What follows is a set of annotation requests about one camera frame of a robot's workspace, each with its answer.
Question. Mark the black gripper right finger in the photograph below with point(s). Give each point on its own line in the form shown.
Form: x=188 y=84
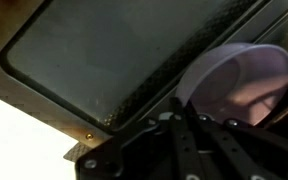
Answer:
x=250 y=153

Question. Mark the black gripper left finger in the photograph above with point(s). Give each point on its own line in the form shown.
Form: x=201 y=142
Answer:
x=170 y=150

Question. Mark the purple plastic bowl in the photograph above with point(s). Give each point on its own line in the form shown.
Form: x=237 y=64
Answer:
x=244 y=83

